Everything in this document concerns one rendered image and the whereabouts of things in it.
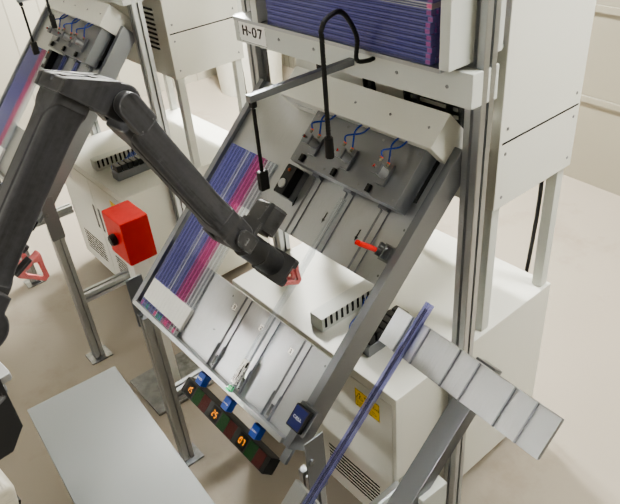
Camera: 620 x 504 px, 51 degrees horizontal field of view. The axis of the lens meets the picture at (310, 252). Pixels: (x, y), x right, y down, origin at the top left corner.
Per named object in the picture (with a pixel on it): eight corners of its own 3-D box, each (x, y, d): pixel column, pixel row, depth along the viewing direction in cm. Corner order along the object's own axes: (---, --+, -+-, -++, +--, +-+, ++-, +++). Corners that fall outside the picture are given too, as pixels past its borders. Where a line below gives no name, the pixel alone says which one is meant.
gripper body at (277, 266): (271, 245, 145) (252, 230, 139) (301, 263, 138) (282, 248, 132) (255, 269, 144) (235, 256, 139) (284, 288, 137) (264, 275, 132)
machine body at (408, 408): (396, 548, 190) (395, 401, 155) (256, 416, 236) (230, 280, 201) (528, 427, 222) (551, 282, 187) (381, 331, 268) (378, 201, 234)
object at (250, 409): (299, 446, 139) (278, 443, 134) (151, 309, 183) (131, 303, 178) (302, 441, 139) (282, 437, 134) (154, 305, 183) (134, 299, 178)
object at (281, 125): (388, 292, 139) (376, 286, 135) (218, 192, 182) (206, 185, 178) (466, 158, 138) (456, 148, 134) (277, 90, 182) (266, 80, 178)
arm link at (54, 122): (39, 41, 93) (75, 52, 87) (114, 83, 104) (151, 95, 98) (-85, 325, 94) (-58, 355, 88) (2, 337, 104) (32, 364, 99)
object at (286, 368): (295, 440, 137) (286, 438, 135) (147, 303, 181) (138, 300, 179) (340, 363, 137) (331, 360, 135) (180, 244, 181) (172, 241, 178)
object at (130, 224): (159, 416, 239) (105, 240, 196) (130, 382, 255) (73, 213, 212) (214, 383, 251) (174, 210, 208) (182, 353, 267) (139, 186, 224)
